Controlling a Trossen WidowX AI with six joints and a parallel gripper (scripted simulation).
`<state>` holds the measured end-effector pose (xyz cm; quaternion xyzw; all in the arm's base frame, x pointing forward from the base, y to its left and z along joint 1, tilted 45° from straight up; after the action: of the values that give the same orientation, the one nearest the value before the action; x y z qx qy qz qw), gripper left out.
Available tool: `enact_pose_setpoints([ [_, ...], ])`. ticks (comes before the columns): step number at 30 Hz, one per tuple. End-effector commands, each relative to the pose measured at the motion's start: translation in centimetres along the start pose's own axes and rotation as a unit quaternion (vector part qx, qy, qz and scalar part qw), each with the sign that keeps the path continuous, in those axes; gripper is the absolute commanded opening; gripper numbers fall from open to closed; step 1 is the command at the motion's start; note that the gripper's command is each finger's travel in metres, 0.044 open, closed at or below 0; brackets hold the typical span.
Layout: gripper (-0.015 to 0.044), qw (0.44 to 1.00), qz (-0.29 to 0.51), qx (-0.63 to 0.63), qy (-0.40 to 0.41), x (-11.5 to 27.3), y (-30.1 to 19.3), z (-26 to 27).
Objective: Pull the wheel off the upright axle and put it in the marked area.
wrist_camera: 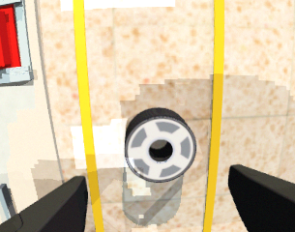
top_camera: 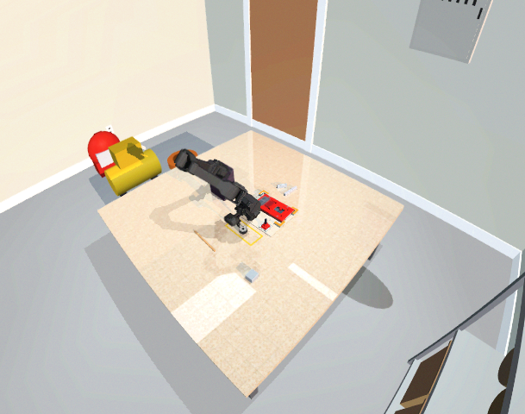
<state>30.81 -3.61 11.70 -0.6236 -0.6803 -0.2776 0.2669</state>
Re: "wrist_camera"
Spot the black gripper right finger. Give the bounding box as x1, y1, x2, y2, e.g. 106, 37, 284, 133
228, 165, 295, 232

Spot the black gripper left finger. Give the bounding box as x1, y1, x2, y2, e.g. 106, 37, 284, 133
0, 175, 89, 232

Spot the black tyre with grey rim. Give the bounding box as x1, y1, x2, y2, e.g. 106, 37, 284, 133
124, 107, 196, 183

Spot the yellow rectangular outline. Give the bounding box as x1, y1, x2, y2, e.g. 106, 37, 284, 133
73, 0, 224, 232

